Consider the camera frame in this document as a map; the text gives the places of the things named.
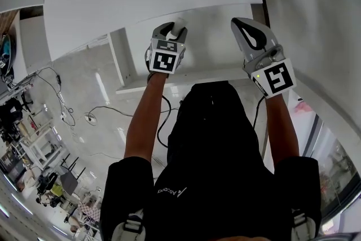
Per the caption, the pink cloth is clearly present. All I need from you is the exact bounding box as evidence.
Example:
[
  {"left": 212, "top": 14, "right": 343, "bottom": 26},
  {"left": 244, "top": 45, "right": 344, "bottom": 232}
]
[{"left": 294, "top": 100, "right": 311, "bottom": 114}]

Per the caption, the grey left shoulder strap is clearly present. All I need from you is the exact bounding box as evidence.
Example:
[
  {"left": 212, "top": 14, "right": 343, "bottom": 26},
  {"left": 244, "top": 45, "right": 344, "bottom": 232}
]
[{"left": 112, "top": 208, "right": 145, "bottom": 241}]

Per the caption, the grey right shoulder strap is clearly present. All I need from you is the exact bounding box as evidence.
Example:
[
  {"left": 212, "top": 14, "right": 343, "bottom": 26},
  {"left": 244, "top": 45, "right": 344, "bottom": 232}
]
[{"left": 290, "top": 208, "right": 317, "bottom": 241}]

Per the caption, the black office chair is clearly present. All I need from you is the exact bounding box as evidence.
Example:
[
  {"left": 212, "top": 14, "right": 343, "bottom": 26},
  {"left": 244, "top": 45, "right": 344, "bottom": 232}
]
[{"left": 0, "top": 97, "right": 32, "bottom": 145}]

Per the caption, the person's left hand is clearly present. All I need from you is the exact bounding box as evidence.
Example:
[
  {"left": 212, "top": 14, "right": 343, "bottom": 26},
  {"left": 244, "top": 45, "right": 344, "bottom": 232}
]
[{"left": 144, "top": 46, "right": 153, "bottom": 72}]

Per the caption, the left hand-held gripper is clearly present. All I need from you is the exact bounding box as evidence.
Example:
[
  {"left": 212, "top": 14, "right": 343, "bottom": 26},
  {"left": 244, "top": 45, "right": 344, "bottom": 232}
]
[{"left": 148, "top": 21, "right": 189, "bottom": 75}]

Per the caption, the long black floor cable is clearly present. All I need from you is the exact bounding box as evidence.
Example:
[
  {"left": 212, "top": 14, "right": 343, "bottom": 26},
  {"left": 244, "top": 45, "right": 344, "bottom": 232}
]
[{"left": 87, "top": 94, "right": 181, "bottom": 150}]

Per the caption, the person's left forearm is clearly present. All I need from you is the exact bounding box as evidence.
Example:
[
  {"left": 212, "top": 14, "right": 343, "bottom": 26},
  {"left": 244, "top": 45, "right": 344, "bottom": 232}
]
[{"left": 124, "top": 72, "right": 168, "bottom": 164}]

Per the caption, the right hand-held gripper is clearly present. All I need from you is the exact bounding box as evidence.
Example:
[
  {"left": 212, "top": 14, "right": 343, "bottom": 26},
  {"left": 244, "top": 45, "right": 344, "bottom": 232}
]
[{"left": 230, "top": 17, "right": 297, "bottom": 100}]

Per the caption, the person's black shirt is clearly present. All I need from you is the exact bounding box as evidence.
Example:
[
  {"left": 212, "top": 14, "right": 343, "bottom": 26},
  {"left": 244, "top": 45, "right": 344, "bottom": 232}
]
[{"left": 99, "top": 81, "right": 323, "bottom": 241}]

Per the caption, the grey shoulder strap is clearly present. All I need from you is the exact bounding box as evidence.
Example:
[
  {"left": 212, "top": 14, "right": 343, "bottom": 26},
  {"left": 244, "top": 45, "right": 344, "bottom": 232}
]
[
  {"left": 112, "top": 208, "right": 145, "bottom": 241},
  {"left": 290, "top": 208, "right": 317, "bottom": 241}
]

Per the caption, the person's right forearm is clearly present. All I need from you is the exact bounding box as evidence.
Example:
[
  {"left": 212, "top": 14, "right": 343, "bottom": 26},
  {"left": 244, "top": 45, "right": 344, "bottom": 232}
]
[{"left": 263, "top": 93, "right": 301, "bottom": 173}]

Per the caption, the black framed window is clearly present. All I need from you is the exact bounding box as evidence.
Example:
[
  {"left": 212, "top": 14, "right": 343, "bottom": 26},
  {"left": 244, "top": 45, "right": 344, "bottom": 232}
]
[{"left": 306, "top": 115, "right": 361, "bottom": 225}]

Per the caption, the teal and black bag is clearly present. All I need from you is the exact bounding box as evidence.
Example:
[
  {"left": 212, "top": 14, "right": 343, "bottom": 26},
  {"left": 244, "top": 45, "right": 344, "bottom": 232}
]
[{"left": 0, "top": 33, "right": 15, "bottom": 78}]

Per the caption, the white frame table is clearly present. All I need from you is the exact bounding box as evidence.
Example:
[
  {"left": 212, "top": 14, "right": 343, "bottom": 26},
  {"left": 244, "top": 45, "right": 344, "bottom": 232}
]
[{"left": 19, "top": 118, "right": 71, "bottom": 170}]

